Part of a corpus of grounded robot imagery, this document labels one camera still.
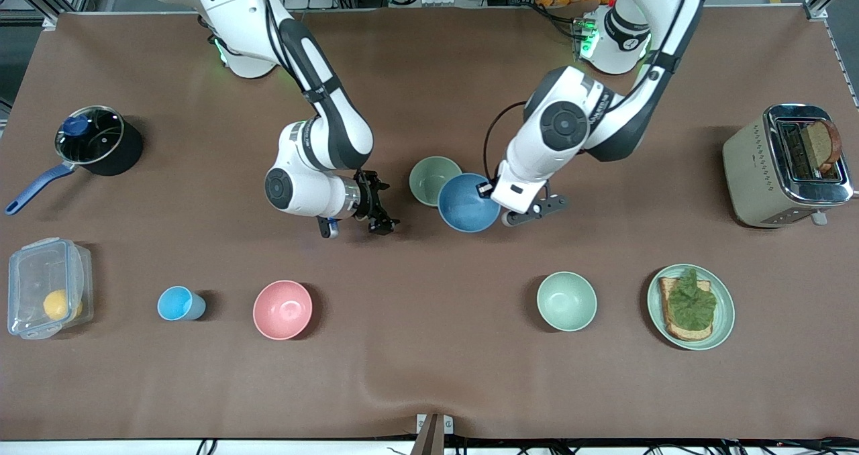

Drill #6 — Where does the pale green bowl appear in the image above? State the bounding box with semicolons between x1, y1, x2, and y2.
536;271;598;332
409;156;464;207

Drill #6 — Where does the black pot with blue handle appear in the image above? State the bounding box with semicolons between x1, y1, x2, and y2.
5;105;144;215

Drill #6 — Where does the clear plastic lidded container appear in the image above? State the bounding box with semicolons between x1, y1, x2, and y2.
7;238;95;340

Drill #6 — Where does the toasted bread slice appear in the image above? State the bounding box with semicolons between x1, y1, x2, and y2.
658;276;713;342

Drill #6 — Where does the blue plastic cup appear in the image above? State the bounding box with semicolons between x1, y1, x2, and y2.
157;286;207;321

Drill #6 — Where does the brown table mat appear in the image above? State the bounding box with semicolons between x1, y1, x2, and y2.
0;5;859;440

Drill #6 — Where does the beige metal toaster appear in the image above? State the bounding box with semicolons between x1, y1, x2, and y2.
723;103;854;228

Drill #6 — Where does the pink bowl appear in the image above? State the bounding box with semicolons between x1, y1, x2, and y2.
252;280;313;341

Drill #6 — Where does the brown toast slice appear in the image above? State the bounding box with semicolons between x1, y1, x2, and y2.
805;119;842;174

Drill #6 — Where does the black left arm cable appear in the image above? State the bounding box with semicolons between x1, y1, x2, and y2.
483;102;531;182

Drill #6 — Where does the blue bowl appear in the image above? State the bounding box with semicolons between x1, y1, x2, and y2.
438;173;502;233

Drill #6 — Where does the yellow lemon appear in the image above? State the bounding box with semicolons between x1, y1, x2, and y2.
43;289;83;321

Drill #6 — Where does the green lettuce leaf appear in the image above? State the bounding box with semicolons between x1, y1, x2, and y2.
666;268;717;331

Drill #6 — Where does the pale green plate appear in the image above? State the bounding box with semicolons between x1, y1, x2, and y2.
647;264;736;351

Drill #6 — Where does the glass lid with blue knob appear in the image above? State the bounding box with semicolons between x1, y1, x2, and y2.
55;105;125;166

